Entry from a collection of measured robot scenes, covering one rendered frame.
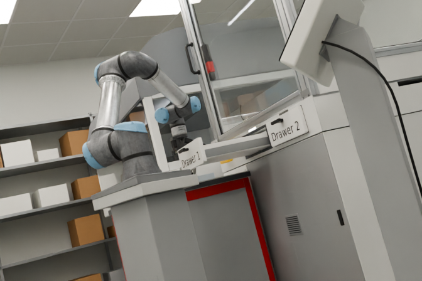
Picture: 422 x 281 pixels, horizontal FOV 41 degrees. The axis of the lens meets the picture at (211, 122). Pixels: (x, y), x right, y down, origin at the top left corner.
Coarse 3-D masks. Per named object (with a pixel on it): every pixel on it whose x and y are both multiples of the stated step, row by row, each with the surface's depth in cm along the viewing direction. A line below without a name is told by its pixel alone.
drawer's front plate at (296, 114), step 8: (288, 112) 230; (296, 112) 224; (272, 120) 243; (288, 120) 231; (296, 120) 225; (304, 120) 223; (272, 128) 244; (280, 128) 238; (296, 128) 226; (304, 128) 222; (280, 136) 239; (288, 136) 233; (296, 136) 228; (272, 144) 247
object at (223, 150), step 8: (248, 136) 250; (256, 136) 251; (264, 136) 253; (208, 144) 242; (216, 144) 243; (224, 144) 245; (232, 144) 246; (240, 144) 247; (248, 144) 249; (256, 144) 250; (264, 144) 251; (208, 152) 241; (216, 152) 242; (224, 152) 244; (232, 152) 245; (240, 152) 251; (248, 152) 262; (208, 160) 248; (216, 160) 258; (224, 160) 269
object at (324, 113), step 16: (320, 96) 217; (336, 96) 220; (400, 96) 231; (416, 96) 234; (304, 112) 223; (320, 112) 215; (336, 112) 218; (256, 128) 261; (320, 128) 214; (336, 128) 216; (288, 144) 238; (240, 160) 283
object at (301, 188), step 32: (416, 128) 230; (256, 160) 268; (288, 160) 240; (320, 160) 218; (352, 160) 216; (416, 160) 226; (256, 192) 273; (288, 192) 245; (320, 192) 222; (352, 192) 212; (288, 224) 249; (320, 224) 226; (352, 224) 209; (288, 256) 255; (320, 256) 230; (352, 256) 210; (384, 256) 210
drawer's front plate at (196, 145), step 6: (198, 138) 239; (192, 144) 246; (198, 144) 239; (192, 150) 247; (198, 150) 240; (204, 150) 239; (180, 156) 262; (186, 156) 255; (204, 156) 238; (180, 162) 264; (186, 162) 257; (192, 162) 249; (198, 162) 243; (204, 162) 238; (186, 168) 258; (192, 168) 251
